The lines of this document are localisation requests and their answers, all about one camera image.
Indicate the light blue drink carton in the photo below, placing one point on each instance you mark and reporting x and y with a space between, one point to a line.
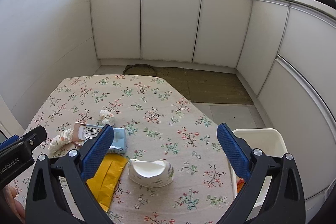
118 138

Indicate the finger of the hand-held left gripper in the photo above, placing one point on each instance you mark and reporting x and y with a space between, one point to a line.
8 143
35 137

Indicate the brown floor mat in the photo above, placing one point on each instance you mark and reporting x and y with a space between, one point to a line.
218 87

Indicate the white kitchen base cabinet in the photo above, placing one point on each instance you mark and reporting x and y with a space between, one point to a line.
170 19

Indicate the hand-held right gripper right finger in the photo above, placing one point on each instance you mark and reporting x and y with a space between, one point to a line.
233 153

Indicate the white drawer cabinet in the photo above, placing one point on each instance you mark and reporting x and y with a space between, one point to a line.
296 82

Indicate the white plastic bin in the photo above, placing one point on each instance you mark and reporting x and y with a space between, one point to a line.
262 140

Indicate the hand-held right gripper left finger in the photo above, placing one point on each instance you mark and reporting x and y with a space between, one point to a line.
97 153

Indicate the round dark floor mat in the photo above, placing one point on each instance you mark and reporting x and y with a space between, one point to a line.
140 70

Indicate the floral paper cup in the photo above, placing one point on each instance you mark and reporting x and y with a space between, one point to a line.
151 171

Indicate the green woven floor mat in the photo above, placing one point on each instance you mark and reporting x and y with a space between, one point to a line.
170 77

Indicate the printed tissue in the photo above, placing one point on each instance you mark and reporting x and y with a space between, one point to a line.
61 140
106 117

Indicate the person's left hand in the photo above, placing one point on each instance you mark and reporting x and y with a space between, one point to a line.
10 205

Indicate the yellow paper sheet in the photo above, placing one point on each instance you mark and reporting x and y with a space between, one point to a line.
107 179

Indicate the floral tablecloth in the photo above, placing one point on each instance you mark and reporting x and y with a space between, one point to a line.
170 113

